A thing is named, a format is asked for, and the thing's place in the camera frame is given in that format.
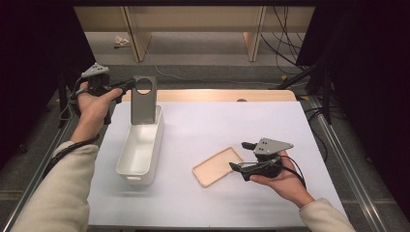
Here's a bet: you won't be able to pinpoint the black metal stand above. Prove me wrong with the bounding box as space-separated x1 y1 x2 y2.
277 57 333 125

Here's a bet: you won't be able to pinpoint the person's right hand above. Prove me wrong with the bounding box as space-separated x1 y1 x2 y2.
249 154 316 210

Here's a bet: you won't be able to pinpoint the white table cover sheet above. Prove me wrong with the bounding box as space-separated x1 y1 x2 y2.
87 101 348 228

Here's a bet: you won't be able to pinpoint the translucent grey phone case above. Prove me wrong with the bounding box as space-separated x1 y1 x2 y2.
130 75 158 126

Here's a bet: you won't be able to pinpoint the black curtain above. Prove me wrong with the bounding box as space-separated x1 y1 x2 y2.
0 0 96 162
296 0 410 201

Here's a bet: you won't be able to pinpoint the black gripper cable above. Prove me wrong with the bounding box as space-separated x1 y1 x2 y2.
42 76 101 178
278 154 308 190

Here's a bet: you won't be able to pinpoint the crumpled paper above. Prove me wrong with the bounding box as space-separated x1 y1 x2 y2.
113 35 131 49

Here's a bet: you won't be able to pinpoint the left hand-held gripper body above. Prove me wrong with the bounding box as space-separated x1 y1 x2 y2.
80 62 112 97

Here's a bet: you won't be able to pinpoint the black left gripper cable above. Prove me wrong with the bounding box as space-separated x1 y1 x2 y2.
42 76 101 178

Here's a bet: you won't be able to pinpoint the beige phone case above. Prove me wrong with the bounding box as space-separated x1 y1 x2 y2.
191 146 245 189

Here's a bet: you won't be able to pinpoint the black power cable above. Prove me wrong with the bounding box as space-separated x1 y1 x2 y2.
260 6 308 71
274 6 310 66

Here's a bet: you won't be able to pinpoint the white plastic storage bin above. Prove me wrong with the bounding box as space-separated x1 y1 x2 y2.
115 104 165 188

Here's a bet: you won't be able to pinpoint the aluminium frame rail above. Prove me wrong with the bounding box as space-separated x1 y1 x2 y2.
0 119 76 232
308 96 385 232

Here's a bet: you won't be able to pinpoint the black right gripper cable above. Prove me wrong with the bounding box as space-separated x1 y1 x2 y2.
278 154 308 190

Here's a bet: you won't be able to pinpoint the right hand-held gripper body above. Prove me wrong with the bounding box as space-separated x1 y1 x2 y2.
243 137 294 182

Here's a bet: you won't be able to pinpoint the person's left hand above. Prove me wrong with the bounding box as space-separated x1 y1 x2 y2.
70 81 125 143

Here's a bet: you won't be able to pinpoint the beige office desk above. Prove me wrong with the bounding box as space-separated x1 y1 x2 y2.
73 6 316 63

